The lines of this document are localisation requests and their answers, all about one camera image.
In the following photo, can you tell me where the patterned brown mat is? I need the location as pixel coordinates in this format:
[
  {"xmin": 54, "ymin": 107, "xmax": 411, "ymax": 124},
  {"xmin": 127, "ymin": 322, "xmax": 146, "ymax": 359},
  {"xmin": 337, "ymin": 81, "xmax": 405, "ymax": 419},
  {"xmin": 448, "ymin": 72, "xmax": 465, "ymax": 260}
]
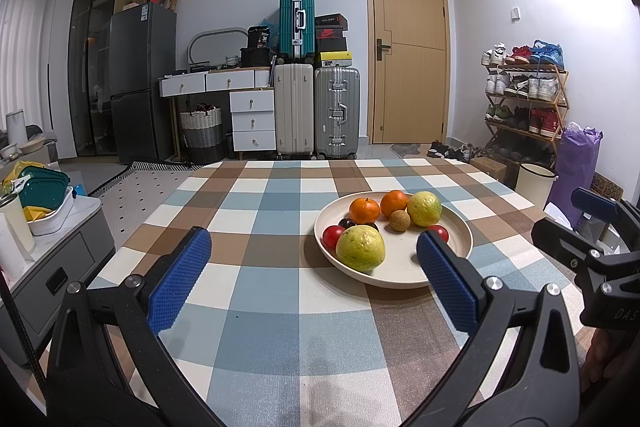
[{"xmin": 592, "ymin": 174, "xmax": 626, "ymax": 202}]

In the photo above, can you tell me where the grey refrigerator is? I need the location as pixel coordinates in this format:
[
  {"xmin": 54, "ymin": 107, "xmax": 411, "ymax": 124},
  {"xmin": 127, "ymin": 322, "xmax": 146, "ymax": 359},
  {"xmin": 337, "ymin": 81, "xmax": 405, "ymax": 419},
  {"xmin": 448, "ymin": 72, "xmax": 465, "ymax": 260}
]
[{"xmin": 109, "ymin": 3, "xmax": 177, "ymax": 165}]

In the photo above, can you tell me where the silver suitcase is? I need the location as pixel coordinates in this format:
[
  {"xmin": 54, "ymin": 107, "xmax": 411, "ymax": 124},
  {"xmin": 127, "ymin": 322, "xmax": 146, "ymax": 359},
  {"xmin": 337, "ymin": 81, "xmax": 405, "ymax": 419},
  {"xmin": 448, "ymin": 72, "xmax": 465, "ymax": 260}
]
[{"xmin": 314, "ymin": 67, "xmax": 361, "ymax": 160}]

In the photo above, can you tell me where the white curtain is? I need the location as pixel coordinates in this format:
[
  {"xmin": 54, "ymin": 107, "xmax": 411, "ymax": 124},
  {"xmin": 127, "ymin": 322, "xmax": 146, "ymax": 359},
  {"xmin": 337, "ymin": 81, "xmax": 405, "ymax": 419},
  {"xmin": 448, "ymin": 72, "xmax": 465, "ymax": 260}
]
[{"xmin": 0, "ymin": 0, "xmax": 56, "ymax": 148}]

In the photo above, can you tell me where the person's right hand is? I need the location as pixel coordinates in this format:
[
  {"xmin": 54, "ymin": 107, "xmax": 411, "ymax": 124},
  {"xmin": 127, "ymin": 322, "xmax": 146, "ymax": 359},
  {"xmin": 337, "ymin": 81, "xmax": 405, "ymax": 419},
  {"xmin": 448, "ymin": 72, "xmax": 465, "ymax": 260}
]
[{"xmin": 585, "ymin": 327, "xmax": 631, "ymax": 383}]

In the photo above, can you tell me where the white lidded canister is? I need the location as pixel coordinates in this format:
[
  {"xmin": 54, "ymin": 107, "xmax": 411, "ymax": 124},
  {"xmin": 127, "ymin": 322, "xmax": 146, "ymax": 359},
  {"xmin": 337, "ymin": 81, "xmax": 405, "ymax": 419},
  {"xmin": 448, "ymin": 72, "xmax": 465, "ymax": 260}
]
[{"xmin": 5, "ymin": 109, "xmax": 27, "ymax": 148}]

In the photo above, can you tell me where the beige suitcase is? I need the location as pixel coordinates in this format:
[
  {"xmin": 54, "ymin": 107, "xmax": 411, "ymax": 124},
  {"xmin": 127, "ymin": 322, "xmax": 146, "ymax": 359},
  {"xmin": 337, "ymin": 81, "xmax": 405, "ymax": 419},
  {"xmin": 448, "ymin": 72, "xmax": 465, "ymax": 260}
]
[{"xmin": 274, "ymin": 63, "xmax": 315, "ymax": 158}]

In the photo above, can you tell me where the white waste bin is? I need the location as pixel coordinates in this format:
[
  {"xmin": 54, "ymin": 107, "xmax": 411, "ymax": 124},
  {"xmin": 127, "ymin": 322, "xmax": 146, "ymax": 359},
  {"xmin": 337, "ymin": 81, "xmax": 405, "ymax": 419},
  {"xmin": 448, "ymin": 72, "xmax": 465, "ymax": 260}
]
[{"xmin": 515, "ymin": 163, "xmax": 558, "ymax": 210}]

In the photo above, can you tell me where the black case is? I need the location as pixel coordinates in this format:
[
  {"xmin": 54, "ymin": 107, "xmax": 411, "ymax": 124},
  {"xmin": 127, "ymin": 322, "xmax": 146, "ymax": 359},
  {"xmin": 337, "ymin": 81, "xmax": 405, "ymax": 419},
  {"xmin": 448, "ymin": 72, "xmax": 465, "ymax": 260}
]
[{"xmin": 240, "ymin": 48, "xmax": 273, "ymax": 68}]

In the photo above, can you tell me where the teal suitcase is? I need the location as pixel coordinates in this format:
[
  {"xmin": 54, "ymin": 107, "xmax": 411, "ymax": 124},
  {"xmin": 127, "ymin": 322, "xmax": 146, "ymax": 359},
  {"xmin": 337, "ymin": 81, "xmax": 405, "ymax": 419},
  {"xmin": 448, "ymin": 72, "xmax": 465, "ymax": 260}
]
[{"xmin": 278, "ymin": 0, "xmax": 317, "ymax": 60}]

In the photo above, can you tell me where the white vanity desk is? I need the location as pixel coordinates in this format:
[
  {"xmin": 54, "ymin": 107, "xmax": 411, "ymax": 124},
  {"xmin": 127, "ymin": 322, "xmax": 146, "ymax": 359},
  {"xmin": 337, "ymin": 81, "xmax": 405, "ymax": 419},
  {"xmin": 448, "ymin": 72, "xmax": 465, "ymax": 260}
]
[{"xmin": 159, "ymin": 68, "xmax": 275, "ymax": 158}]

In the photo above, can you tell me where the white dish tray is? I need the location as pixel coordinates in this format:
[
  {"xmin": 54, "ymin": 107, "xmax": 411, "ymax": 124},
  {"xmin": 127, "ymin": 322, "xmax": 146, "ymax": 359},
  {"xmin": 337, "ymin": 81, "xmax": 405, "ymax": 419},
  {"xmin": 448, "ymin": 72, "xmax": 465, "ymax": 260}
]
[{"xmin": 27, "ymin": 187, "xmax": 76, "ymax": 237}]

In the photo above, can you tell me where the black printed bag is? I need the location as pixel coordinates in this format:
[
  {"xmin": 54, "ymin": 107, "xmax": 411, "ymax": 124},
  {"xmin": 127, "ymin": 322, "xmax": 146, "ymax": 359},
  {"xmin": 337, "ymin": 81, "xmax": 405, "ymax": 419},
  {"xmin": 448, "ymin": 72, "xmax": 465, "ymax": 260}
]
[{"xmin": 247, "ymin": 26, "xmax": 273, "ymax": 50}]

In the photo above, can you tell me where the dark glass cabinet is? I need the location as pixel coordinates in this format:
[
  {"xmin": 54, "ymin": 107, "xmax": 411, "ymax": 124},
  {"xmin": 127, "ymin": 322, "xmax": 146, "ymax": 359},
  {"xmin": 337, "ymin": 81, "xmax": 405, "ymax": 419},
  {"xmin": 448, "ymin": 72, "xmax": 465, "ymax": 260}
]
[{"xmin": 67, "ymin": 0, "xmax": 150, "ymax": 158}]

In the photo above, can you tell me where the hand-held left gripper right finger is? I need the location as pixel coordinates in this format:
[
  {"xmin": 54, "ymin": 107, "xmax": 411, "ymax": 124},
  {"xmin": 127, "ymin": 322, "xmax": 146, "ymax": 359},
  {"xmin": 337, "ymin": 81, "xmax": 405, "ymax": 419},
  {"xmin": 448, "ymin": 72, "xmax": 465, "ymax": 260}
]
[{"xmin": 416, "ymin": 229, "xmax": 583, "ymax": 427}]

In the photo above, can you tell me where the black cable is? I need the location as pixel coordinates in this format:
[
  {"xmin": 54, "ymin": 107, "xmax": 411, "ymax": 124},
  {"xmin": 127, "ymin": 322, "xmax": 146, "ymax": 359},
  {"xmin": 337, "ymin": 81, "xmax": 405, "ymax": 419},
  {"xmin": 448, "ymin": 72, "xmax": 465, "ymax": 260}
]
[{"xmin": 0, "ymin": 277, "xmax": 51, "ymax": 427}]

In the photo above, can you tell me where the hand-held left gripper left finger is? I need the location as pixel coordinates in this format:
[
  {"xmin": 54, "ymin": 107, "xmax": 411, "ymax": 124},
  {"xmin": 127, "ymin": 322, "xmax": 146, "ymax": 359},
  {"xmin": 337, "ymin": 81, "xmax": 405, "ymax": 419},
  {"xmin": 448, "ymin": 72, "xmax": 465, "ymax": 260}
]
[{"xmin": 45, "ymin": 227, "xmax": 226, "ymax": 427}]

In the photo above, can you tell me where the yellow plastic bag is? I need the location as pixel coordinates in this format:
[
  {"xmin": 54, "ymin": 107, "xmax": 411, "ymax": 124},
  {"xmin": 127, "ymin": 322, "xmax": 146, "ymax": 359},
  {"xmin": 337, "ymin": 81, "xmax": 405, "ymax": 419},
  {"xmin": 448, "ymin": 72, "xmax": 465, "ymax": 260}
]
[{"xmin": 2, "ymin": 160, "xmax": 53, "ymax": 220}]

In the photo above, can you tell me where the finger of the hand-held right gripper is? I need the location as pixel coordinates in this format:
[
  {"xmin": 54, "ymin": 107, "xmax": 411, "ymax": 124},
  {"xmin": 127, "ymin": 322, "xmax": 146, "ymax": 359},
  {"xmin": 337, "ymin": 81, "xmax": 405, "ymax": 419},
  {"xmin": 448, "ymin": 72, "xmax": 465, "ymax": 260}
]
[
  {"xmin": 571, "ymin": 187, "xmax": 640, "ymax": 253},
  {"xmin": 531, "ymin": 218, "xmax": 608, "ymax": 275}
]

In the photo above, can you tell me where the woven laundry basket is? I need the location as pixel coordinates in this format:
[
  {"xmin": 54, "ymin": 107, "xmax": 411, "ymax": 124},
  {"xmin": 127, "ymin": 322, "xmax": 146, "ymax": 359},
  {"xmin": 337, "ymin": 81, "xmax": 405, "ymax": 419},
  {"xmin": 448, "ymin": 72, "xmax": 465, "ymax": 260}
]
[{"xmin": 179, "ymin": 104, "xmax": 225, "ymax": 165}]

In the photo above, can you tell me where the wooden door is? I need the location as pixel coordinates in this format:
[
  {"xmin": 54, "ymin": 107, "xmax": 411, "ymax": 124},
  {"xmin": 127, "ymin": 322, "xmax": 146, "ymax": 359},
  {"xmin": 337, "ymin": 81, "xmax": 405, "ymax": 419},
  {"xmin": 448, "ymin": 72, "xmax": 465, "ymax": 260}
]
[{"xmin": 364, "ymin": 0, "xmax": 448, "ymax": 145}]

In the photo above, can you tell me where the dotted floor rug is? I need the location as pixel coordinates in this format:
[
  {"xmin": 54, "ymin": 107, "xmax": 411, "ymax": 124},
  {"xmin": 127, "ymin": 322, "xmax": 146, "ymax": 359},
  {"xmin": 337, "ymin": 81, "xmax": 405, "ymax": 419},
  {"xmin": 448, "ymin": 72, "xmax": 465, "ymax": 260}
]
[{"xmin": 87, "ymin": 159, "xmax": 221, "ymax": 253}]

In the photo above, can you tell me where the scattered pile of shoes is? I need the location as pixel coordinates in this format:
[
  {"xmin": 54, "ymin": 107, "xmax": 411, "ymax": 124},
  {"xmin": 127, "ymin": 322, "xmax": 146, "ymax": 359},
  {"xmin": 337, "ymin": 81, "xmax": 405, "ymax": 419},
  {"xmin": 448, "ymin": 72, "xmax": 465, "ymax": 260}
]
[{"xmin": 427, "ymin": 141, "xmax": 488, "ymax": 164}]

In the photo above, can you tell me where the white tumbler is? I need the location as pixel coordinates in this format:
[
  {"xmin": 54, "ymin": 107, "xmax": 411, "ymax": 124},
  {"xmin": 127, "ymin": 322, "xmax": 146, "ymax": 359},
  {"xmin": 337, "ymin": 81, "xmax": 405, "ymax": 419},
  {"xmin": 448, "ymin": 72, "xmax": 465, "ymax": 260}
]
[{"xmin": 0, "ymin": 193, "xmax": 36, "ymax": 256}]

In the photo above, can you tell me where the purple bag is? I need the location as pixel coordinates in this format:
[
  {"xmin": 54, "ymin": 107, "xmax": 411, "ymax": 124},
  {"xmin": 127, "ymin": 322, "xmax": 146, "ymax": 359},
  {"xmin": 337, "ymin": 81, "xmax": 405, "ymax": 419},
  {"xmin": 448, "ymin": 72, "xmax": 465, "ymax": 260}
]
[{"xmin": 546, "ymin": 122, "xmax": 603, "ymax": 230}]

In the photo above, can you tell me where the grey framed mirror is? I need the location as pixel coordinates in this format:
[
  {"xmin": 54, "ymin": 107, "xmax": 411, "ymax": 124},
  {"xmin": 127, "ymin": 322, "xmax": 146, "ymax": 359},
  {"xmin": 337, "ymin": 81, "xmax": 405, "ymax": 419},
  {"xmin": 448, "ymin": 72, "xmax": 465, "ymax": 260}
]
[{"xmin": 188, "ymin": 27, "xmax": 248, "ymax": 66}]

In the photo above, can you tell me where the paper towel roll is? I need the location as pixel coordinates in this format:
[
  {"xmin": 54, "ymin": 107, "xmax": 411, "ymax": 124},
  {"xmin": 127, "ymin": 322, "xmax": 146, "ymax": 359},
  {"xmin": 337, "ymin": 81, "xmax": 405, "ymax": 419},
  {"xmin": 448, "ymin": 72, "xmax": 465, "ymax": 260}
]
[{"xmin": 0, "ymin": 212, "xmax": 26, "ymax": 278}]

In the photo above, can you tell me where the yellow black shoe box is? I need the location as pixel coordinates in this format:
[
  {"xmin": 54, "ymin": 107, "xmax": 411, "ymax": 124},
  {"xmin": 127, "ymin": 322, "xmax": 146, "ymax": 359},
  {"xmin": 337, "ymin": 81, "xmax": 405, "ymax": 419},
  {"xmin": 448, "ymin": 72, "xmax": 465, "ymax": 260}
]
[{"xmin": 315, "ymin": 52, "xmax": 353, "ymax": 68}]

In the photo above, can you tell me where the orange mandarin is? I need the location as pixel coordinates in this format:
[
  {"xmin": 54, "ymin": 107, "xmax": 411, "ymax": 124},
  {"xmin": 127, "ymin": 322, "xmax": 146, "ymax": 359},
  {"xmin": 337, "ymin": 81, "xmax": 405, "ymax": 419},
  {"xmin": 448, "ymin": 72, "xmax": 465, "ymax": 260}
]
[
  {"xmin": 381, "ymin": 190, "xmax": 410, "ymax": 219},
  {"xmin": 349, "ymin": 198, "xmax": 382, "ymax": 226}
]

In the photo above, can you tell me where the white plastic bag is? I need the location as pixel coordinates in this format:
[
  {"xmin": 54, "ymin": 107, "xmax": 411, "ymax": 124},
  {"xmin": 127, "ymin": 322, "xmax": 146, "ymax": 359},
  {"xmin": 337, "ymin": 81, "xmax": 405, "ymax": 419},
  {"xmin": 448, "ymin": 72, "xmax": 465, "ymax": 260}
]
[{"xmin": 542, "ymin": 202, "xmax": 573, "ymax": 228}]

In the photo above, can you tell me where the cardboard box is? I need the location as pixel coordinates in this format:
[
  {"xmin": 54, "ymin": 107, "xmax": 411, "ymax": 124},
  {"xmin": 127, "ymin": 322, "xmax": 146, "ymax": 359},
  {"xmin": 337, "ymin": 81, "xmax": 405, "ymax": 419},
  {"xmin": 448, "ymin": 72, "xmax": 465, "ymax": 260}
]
[{"xmin": 470, "ymin": 156, "xmax": 516, "ymax": 190}]

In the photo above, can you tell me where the wooden shoe rack with shoes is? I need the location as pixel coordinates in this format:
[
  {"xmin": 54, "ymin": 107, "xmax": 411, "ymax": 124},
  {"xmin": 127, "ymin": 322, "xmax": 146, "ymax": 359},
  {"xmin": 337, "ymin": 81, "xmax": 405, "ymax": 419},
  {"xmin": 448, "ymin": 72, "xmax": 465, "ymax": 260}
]
[{"xmin": 481, "ymin": 39, "xmax": 566, "ymax": 158}]

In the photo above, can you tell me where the green yellow citrus fruit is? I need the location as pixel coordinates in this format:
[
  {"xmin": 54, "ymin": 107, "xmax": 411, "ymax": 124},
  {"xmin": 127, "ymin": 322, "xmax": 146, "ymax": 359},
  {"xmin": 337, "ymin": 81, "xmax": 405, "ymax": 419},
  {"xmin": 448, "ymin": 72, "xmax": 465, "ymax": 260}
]
[
  {"xmin": 406, "ymin": 191, "xmax": 443, "ymax": 228},
  {"xmin": 335, "ymin": 225, "xmax": 387, "ymax": 273}
]

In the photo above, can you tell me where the cream round plate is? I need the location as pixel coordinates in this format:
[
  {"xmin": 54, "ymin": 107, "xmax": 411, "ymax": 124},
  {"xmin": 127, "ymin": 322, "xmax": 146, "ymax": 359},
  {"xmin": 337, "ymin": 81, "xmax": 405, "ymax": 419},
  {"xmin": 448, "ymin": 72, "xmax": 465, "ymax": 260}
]
[{"xmin": 314, "ymin": 192, "xmax": 474, "ymax": 290}]

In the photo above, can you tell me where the grey side cabinet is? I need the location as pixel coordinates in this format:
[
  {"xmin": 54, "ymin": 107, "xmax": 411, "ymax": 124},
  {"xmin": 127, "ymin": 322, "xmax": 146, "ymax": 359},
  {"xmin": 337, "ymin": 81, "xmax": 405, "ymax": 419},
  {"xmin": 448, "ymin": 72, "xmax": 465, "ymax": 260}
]
[{"xmin": 0, "ymin": 194, "xmax": 117, "ymax": 368}]

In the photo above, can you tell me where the white drawer cabinet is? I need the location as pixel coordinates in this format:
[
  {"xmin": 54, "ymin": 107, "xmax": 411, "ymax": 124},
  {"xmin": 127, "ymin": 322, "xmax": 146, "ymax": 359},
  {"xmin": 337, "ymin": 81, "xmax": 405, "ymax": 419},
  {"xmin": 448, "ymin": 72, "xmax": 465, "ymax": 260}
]
[{"xmin": 230, "ymin": 89, "xmax": 277, "ymax": 152}]

